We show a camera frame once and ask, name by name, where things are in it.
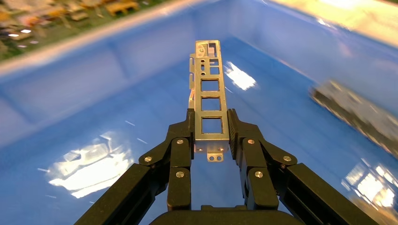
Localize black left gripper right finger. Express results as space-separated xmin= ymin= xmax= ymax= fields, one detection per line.
xmin=227 ymin=108 xmax=378 ymax=225

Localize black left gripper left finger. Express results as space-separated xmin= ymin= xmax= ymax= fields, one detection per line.
xmin=74 ymin=108 xmax=196 ymax=225

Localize silver ladder shaped metal bracket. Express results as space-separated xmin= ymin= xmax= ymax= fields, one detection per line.
xmin=188 ymin=39 xmax=231 ymax=163

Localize blue plastic bin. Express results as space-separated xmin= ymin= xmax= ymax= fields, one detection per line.
xmin=0 ymin=0 xmax=398 ymax=225

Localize dark hollow metal bracket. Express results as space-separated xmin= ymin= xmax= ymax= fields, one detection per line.
xmin=309 ymin=80 xmax=398 ymax=158

